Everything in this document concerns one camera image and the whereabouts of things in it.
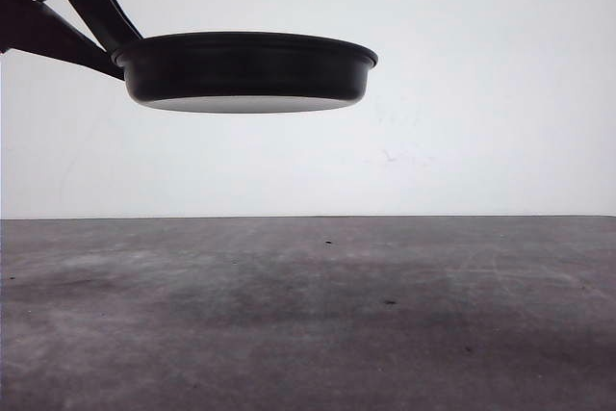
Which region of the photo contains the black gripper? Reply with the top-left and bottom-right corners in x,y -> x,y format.
1,0 -> 142,81

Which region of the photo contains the black frying pan green handle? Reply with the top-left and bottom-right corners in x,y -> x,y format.
113,32 -> 378,114

